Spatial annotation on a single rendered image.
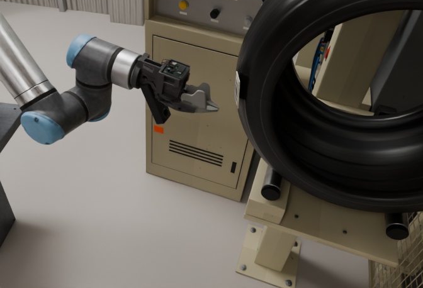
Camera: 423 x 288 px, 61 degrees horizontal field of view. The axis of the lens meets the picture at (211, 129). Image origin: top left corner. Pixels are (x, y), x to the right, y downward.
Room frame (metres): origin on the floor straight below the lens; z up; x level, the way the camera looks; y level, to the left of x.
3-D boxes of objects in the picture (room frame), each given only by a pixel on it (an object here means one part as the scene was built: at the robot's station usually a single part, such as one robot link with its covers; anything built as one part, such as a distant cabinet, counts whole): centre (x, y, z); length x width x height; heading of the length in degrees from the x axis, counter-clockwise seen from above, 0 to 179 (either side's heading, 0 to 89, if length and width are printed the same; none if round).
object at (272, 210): (0.72, -0.19, 0.84); 0.36 x 0.09 x 0.06; 168
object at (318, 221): (0.69, -0.33, 0.80); 0.37 x 0.36 x 0.02; 78
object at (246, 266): (0.94, -0.36, 0.01); 0.27 x 0.27 x 0.02; 78
